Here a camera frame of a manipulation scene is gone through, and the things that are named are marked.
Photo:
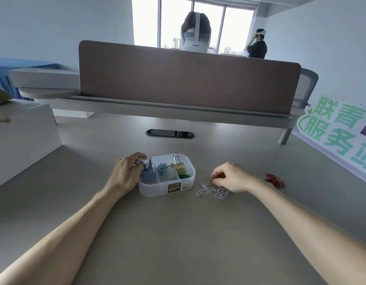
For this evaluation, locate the person's left hand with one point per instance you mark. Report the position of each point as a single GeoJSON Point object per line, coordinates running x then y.
{"type": "Point", "coordinates": [125, 176]}

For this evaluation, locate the person's right hand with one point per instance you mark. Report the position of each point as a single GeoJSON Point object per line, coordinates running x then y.
{"type": "Point", "coordinates": [239, 176]}

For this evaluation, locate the pile of colourful binder clips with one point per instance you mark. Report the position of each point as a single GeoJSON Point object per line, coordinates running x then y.
{"type": "Point", "coordinates": [148, 176]}

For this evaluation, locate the pile of coloured paper clips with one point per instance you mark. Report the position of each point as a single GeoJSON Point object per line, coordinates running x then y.
{"type": "Point", "coordinates": [221, 194]}

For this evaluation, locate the clear plastic organizer tray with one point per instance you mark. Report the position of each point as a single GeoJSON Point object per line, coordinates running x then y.
{"type": "Point", "coordinates": [153, 189]}

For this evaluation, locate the person's left forearm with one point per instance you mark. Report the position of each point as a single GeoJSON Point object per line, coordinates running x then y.
{"type": "Point", "coordinates": [58, 246]}

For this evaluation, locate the person's right forearm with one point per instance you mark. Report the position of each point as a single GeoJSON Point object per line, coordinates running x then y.
{"type": "Point", "coordinates": [313, 228]}

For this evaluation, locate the white sign with green lettering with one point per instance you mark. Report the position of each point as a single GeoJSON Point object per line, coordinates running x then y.
{"type": "Point", "coordinates": [331, 130]}

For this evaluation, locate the brown desk divider panel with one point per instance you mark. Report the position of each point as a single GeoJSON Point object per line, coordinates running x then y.
{"type": "Point", "coordinates": [188, 80]}

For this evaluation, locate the grey mesh office chair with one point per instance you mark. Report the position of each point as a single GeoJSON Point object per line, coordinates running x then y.
{"type": "Point", "coordinates": [304, 86]}

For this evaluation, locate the white head-mounted headset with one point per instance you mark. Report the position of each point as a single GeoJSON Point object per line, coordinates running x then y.
{"type": "Point", "coordinates": [196, 45]}
{"type": "Point", "coordinates": [262, 31]}

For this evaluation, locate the large glass window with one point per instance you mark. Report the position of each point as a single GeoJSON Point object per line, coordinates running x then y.
{"type": "Point", "coordinates": [144, 20]}

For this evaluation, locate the blue pleated table cloth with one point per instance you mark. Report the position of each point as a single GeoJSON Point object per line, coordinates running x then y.
{"type": "Point", "coordinates": [10, 63]}

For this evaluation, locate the grey divider base rail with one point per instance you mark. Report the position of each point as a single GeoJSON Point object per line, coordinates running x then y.
{"type": "Point", "coordinates": [177, 109]}

